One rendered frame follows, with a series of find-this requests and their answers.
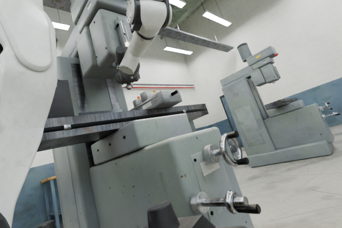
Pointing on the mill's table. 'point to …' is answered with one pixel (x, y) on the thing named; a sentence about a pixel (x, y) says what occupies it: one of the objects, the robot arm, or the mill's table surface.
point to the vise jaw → (147, 95)
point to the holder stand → (61, 101)
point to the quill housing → (107, 37)
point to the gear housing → (93, 4)
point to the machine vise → (158, 101)
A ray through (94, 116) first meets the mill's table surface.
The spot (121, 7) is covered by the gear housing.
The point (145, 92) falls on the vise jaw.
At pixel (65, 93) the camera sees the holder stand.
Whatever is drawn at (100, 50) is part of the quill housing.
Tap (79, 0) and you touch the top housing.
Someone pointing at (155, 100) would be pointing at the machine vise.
